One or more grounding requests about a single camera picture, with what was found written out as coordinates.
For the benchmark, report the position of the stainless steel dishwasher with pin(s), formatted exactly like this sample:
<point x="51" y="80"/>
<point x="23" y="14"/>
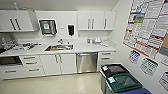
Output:
<point x="87" y="62"/>

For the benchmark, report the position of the dish soap bottle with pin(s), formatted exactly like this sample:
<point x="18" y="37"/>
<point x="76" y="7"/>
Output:
<point x="89" y="40"/>

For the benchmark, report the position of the black soap dispenser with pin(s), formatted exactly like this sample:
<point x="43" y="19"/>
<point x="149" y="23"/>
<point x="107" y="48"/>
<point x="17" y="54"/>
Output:
<point x="71" y="29"/>

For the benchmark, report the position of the white narrow drawer unit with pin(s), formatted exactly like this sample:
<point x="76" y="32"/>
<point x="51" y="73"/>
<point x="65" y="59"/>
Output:
<point x="106" y="58"/>

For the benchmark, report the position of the chrome sink faucet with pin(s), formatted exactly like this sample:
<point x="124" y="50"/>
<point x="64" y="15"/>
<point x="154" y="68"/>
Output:
<point x="60" y="41"/>

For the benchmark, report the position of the stainless steel sink basin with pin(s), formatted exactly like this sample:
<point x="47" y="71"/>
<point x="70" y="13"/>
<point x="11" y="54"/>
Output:
<point x="59" y="48"/>

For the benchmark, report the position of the white two-door base cabinet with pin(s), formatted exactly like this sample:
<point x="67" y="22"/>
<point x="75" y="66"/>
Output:
<point x="58" y="64"/>

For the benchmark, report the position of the green-lid waste bin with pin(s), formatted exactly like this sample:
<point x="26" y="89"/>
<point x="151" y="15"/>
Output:
<point x="113" y="70"/>

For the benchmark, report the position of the grey paper towel dispenser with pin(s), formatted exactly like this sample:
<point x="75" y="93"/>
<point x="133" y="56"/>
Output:
<point x="48" y="27"/>

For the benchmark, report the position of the grey bin green lid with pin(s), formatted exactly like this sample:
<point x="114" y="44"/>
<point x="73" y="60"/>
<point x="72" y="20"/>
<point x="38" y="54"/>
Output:
<point x="123" y="83"/>

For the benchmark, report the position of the white drawer stack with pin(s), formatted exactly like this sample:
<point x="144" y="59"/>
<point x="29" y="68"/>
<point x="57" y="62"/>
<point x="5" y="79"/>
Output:
<point x="32" y="65"/>

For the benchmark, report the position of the grey dish drying rack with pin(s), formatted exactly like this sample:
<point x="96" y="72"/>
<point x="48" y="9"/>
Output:
<point x="28" y="45"/>

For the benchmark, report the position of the black built-in microwave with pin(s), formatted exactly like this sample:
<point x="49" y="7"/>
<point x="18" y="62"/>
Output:
<point x="10" y="60"/>

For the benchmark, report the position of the white wide drawer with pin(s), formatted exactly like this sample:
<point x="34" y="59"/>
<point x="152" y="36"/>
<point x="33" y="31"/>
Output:
<point x="11" y="71"/>

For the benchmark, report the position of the blue bottle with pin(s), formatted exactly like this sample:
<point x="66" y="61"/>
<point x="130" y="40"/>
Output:
<point x="15" y="6"/>

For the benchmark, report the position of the brown cork notice board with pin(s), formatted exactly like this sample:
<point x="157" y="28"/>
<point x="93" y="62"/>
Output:
<point x="164" y="45"/>

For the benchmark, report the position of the large printed wall poster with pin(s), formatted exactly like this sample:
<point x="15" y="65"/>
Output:
<point x="146" y="23"/>

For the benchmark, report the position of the green bin wall sign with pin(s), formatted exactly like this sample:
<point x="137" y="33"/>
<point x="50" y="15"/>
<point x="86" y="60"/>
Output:
<point x="149" y="66"/>

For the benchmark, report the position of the white wall cabinet wide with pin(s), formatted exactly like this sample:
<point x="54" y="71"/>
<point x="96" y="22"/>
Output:
<point x="16" y="21"/>

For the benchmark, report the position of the grey bin wall sign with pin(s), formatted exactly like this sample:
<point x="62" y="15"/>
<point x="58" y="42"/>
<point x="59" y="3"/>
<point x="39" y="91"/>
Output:
<point x="164" y="81"/>

